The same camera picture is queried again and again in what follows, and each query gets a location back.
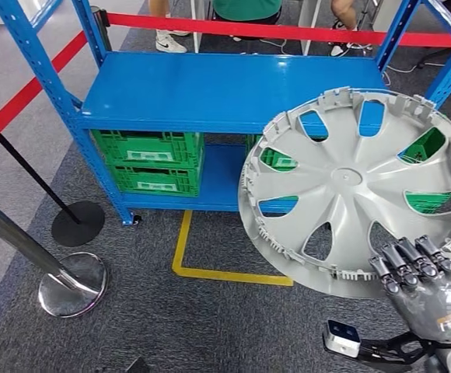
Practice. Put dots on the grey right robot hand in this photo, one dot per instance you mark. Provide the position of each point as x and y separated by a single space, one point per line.
431 303

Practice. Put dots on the grey plastic hubcap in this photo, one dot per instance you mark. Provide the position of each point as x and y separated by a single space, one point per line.
346 177

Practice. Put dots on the blue metal shelf rack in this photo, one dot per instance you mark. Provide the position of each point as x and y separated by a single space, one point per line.
210 87

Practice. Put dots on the black office chair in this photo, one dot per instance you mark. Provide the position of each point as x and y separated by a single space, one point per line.
437 56

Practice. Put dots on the white desk panel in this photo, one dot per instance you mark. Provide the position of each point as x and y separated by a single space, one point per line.
309 20
196 26
384 13

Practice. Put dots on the person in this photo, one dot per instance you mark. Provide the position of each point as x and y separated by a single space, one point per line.
342 10
245 8
169 43

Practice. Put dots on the chrome stanchion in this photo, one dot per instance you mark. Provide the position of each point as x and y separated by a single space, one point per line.
73 288

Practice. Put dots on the white partition panel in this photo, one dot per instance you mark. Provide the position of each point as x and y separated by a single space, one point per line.
0 10

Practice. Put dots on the black camera bracket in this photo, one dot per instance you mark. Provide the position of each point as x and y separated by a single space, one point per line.
389 355

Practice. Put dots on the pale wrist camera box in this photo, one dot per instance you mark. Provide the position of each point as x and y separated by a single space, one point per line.
340 342

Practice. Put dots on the black post with round base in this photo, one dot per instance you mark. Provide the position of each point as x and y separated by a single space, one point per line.
79 224

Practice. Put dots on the dark stanchion post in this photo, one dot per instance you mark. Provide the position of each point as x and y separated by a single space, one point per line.
102 31

